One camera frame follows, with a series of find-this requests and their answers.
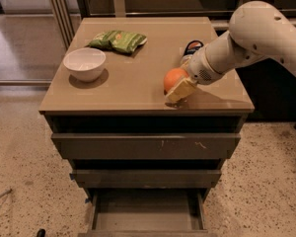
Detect white bowl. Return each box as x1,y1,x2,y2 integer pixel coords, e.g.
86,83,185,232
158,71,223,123
63,47,107,82

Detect bottom grey open drawer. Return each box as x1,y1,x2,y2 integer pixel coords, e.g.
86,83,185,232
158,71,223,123
78,190,218,237

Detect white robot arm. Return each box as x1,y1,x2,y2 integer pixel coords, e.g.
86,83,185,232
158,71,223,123
166,1,296,103

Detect blue pepsi can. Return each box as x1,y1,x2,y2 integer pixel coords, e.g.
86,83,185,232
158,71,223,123
181,40,204,61

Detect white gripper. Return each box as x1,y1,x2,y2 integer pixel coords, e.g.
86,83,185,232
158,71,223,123
166,46,223,103

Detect orange fruit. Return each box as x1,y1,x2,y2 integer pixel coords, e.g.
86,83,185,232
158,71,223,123
163,68,188,93

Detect green chip bag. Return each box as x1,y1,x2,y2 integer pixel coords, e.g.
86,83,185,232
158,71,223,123
89,30,147,54

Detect middle grey drawer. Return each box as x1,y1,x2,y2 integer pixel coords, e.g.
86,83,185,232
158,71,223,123
71,170,221,189

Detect top grey drawer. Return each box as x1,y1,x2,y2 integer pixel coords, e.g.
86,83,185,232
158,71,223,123
51,133,241,160

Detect grey drawer cabinet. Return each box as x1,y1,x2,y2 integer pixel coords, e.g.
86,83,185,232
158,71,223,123
38,16,256,237

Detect black object on floor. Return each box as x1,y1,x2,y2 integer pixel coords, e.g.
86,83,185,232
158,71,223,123
37,229,45,237

